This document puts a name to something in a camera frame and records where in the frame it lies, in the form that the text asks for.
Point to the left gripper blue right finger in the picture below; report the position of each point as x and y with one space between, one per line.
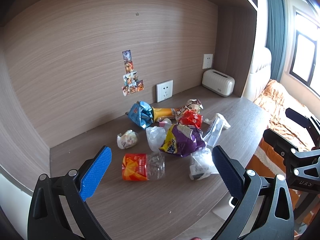
231 172

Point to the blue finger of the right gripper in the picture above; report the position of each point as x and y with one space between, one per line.
280 145
297 118

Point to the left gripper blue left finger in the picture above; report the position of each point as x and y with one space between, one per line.
93 173

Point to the clear plastic bag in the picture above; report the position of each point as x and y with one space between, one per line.
155 137

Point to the blue snack bag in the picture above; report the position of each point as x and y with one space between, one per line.
141 113

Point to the bed with orange cover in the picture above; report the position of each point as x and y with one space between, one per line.
275 100

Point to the white grey plastic wrapper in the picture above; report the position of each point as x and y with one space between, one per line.
201 164

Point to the clear plastic package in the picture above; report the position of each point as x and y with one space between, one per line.
213 133

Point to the crushed bottle orange label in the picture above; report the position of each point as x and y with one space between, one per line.
143 167

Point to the cream padded headboard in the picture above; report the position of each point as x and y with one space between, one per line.
259 74

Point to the small white crumpled wrapper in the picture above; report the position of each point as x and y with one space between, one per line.
127 140

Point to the purple snack bag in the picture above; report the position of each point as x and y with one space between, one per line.
182 140

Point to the red snack wrapper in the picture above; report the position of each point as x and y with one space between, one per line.
190 118

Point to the teal curtain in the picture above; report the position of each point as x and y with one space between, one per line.
277 36

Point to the white tissue box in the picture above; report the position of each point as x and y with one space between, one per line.
218 82

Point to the brown white snack wrapper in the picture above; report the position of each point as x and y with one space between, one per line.
193 105

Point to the yellow orange can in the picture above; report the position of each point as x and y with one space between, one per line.
159 114

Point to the window with dark frame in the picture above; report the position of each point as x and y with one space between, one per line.
305 61

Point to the upper white wall socket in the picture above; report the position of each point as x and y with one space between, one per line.
207 61

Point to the white wall socket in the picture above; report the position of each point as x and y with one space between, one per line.
207 61
164 90

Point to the lower white wall socket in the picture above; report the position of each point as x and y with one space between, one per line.
164 90

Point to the colourful wall stickers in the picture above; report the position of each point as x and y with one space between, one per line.
132 83

